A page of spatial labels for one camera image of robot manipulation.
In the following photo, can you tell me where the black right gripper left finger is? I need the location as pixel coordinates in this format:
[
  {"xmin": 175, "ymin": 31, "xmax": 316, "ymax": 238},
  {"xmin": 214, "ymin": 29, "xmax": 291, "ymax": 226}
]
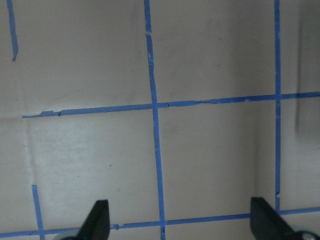
[{"xmin": 75, "ymin": 199, "xmax": 111, "ymax": 240}]

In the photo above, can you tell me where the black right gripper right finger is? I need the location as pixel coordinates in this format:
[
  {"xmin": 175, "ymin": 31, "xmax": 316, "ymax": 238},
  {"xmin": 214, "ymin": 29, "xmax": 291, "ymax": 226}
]
[{"xmin": 250, "ymin": 197, "xmax": 295, "ymax": 240}]

